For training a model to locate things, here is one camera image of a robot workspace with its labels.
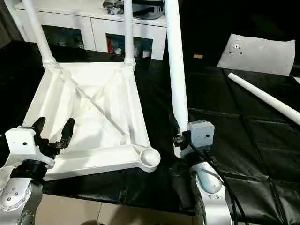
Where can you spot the white plastic table top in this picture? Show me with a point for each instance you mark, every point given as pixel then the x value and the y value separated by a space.
pixel 93 108

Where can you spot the white plastic table leg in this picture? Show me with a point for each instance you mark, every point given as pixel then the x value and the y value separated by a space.
pixel 129 33
pixel 37 33
pixel 176 70
pixel 265 97

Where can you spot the black work mat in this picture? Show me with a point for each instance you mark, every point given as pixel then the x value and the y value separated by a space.
pixel 243 150

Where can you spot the small yellow label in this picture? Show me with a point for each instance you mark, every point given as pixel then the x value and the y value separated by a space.
pixel 198 56

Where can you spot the black robot left foot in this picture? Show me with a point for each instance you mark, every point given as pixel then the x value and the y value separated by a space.
pixel 91 223

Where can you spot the red bottle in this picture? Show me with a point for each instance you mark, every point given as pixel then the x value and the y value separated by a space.
pixel 110 47

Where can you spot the black cabinet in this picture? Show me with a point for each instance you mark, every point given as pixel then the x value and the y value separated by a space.
pixel 211 23

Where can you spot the white cabinet with glass doors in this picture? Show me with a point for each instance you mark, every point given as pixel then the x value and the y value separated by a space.
pixel 75 23

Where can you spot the white plastic bag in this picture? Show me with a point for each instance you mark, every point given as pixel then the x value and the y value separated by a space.
pixel 258 54

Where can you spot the black rice cooker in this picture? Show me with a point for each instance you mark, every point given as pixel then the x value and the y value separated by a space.
pixel 150 8

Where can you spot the white side table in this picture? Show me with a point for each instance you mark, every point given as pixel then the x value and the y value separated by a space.
pixel 296 79

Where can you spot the dark tangled clutter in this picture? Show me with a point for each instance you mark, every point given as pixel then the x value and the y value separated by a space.
pixel 112 6

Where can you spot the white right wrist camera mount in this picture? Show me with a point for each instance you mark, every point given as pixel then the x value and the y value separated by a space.
pixel 201 136

